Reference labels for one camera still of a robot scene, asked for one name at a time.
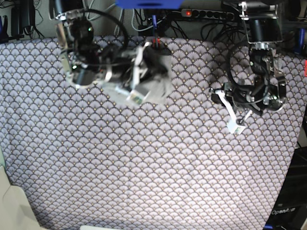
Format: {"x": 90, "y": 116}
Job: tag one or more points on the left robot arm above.
{"x": 263, "y": 34}

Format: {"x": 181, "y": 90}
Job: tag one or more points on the red centre table clamp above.
{"x": 156, "y": 43}

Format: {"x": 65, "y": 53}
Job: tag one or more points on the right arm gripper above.
{"x": 122, "y": 79}

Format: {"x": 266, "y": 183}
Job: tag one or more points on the red right edge clamp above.
{"x": 305, "y": 71}

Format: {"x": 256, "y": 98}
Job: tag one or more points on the black power strip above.
{"x": 207, "y": 14}

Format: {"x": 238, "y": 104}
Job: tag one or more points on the black power adapter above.
{"x": 22, "y": 17}

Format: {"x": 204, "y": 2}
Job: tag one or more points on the black OpenArm box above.
{"x": 290, "y": 209}

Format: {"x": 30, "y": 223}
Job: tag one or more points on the blue overhead mount plate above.
{"x": 149, "y": 4}

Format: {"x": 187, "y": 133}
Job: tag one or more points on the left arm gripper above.
{"x": 239, "y": 103}

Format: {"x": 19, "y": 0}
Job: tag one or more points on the fan-patterned purple table cloth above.
{"x": 82, "y": 159}

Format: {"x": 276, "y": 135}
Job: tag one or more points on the white object bottom left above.
{"x": 15, "y": 210}

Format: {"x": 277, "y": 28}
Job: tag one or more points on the light grey T-shirt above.
{"x": 158, "y": 79}

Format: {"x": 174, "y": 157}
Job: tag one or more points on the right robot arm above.
{"x": 84, "y": 61}

